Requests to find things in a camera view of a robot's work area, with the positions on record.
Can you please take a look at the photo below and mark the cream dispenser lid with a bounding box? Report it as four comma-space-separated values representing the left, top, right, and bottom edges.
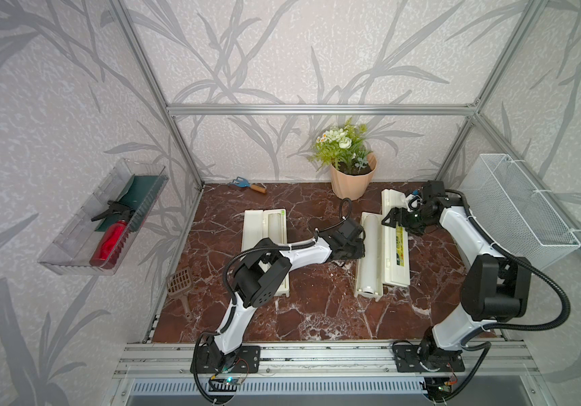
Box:
381, 189, 411, 288
241, 210, 267, 251

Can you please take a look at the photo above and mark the cream dispenser box base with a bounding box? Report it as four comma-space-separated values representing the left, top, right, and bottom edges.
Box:
263, 209, 290, 298

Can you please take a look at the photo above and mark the white plastic wrap roll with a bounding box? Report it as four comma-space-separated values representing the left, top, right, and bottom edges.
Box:
360, 214, 382, 299

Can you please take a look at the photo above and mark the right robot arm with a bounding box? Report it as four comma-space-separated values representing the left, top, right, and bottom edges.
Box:
381, 181, 571, 370

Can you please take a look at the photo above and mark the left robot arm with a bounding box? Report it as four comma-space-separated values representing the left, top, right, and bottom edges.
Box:
191, 213, 365, 374

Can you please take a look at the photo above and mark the potted green plant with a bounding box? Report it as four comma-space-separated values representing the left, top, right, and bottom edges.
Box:
309, 118, 377, 201

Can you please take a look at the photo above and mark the blue garden trowel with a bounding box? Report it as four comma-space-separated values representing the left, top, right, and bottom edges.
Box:
229, 177, 267, 195

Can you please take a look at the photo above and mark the brown drain grate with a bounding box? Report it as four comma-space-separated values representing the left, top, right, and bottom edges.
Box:
166, 267, 194, 321

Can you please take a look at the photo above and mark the green cloth in tray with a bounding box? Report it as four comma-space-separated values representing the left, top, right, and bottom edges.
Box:
95, 175, 168, 233

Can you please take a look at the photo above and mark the red spray bottle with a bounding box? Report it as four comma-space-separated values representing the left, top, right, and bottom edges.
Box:
89, 201, 134, 269

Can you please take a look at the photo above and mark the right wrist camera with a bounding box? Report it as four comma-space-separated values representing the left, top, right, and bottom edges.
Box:
405, 190, 423, 211

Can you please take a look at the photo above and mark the white wire basket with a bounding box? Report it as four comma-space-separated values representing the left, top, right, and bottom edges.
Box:
459, 153, 581, 270

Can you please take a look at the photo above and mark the clear wall tray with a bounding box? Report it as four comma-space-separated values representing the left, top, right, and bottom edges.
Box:
38, 158, 169, 276

